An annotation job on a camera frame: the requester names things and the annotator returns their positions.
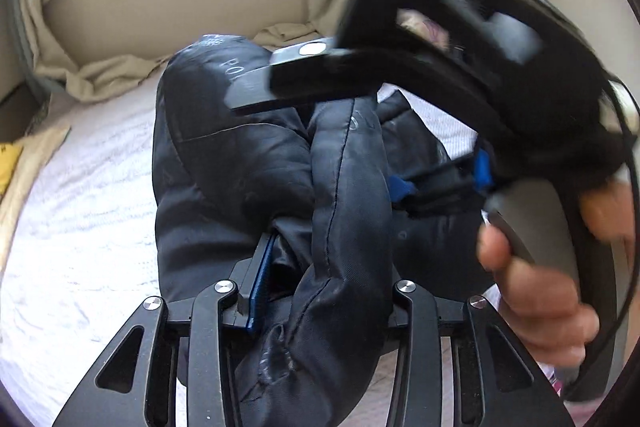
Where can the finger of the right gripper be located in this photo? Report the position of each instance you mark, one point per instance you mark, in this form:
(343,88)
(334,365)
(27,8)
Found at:
(482,176)
(400,188)

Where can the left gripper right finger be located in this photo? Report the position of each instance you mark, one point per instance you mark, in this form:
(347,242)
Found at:
(496,381)

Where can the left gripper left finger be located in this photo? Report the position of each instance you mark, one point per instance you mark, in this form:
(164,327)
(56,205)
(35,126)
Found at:
(134,380)

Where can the black padded jacket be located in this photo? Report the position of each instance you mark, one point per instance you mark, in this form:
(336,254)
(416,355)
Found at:
(316,178)

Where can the person's right hand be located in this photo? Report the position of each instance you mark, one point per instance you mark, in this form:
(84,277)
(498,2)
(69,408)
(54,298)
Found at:
(541,305)

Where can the white quilted bed mattress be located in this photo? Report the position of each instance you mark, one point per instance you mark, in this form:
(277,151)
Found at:
(83,254)

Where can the cream folded blanket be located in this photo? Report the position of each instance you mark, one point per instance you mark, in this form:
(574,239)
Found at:
(38,150)

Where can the yellow patterned cushion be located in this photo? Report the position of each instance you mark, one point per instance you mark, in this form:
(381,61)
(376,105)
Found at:
(10,154)

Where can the dark bed side board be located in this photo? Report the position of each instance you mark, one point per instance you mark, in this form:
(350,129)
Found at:
(16,113)

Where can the beige left curtain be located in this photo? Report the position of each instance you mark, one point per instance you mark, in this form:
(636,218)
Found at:
(59,66)

